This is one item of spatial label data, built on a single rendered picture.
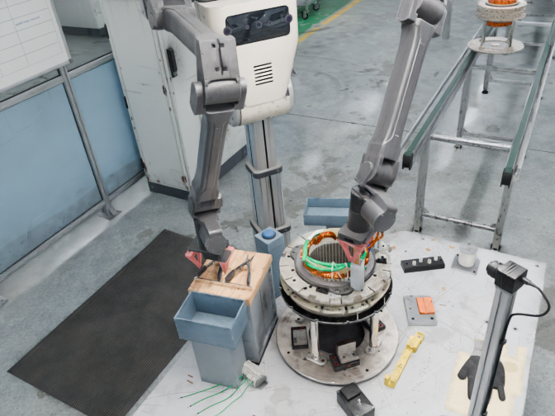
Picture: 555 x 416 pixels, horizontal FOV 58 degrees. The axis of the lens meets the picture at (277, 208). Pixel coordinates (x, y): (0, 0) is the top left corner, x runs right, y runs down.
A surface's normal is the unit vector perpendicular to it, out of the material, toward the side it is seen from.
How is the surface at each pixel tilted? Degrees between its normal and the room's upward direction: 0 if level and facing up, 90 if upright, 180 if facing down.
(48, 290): 0
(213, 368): 90
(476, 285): 0
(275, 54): 90
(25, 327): 0
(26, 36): 90
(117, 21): 90
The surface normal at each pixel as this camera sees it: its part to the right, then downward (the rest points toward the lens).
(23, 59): 0.88, 0.21
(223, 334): -0.30, 0.56
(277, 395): -0.08, -0.82
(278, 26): 0.42, 0.49
